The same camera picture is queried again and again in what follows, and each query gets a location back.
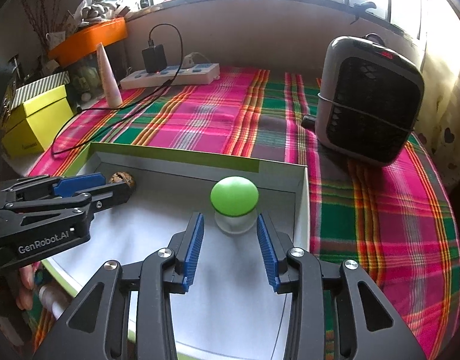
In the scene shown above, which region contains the brown walnut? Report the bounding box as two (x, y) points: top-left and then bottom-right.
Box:
(110, 172), (136, 189)

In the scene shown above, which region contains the green cap small bottle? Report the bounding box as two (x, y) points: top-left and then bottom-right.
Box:
(209, 176), (259, 236)

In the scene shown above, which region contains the left human hand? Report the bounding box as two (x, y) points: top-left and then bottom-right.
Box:
(5, 262), (40, 311)

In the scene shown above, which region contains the yellow cardboard box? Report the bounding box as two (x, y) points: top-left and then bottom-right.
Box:
(2, 85), (73, 158)

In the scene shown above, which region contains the striped green white box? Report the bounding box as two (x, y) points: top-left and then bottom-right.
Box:
(11, 72), (70, 110)

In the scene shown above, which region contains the white cosmetic tube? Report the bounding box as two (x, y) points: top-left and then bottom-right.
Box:
(96, 43), (122, 108)

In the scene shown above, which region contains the plaid pink green cloth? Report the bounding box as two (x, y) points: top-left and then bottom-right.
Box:
(31, 67), (460, 359)

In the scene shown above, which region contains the white green cardboard tray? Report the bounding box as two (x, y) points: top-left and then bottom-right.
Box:
(35, 143), (310, 359)

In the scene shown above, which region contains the orange plastic basin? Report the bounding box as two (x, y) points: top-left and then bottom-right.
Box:
(48, 17), (127, 68)

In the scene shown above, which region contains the black charger adapter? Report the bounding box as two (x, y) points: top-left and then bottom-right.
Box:
(142, 39), (167, 73)

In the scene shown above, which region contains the white power strip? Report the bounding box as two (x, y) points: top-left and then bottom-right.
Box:
(120, 63), (220, 89)

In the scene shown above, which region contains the white plug on strip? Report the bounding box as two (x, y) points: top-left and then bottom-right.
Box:
(182, 52), (210, 69)

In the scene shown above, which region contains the cream heart pattern curtain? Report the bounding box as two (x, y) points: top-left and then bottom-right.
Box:
(417, 37), (460, 192)

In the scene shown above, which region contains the grey black portable heater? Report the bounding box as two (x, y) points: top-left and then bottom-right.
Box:
(301, 33), (424, 167)

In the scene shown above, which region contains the black charger cable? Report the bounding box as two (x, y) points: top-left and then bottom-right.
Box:
(51, 23), (185, 157)

